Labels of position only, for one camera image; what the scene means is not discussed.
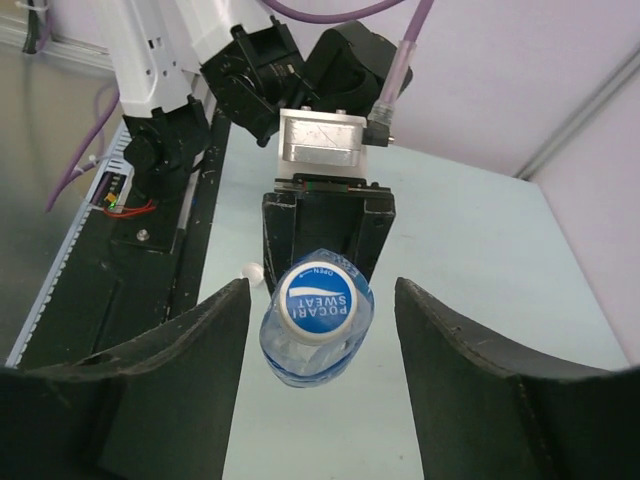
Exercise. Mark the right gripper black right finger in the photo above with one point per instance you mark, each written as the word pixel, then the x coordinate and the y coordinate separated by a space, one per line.
pixel 487 407

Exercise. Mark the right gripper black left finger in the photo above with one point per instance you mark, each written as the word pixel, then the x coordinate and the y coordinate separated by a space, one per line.
pixel 158 406

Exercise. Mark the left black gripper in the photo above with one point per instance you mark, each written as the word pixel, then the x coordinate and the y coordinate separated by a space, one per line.
pixel 348 216

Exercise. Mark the white bottle cap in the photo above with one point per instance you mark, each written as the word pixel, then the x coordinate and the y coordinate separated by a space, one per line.
pixel 254 273
pixel 317 302

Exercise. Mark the clear bottle with blue label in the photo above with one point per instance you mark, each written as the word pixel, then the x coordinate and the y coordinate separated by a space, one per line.
pixel 298 365

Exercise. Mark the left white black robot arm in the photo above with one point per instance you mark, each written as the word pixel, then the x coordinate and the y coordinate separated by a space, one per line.
pixel 324 85

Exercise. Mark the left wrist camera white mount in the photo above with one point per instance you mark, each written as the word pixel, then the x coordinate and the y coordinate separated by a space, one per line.
pixel 321 143

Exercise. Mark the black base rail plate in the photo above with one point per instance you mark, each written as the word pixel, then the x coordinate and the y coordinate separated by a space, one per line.
pixel 127 276

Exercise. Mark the grey slotted cable duct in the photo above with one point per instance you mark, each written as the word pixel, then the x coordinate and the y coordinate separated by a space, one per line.
pixel 113 164

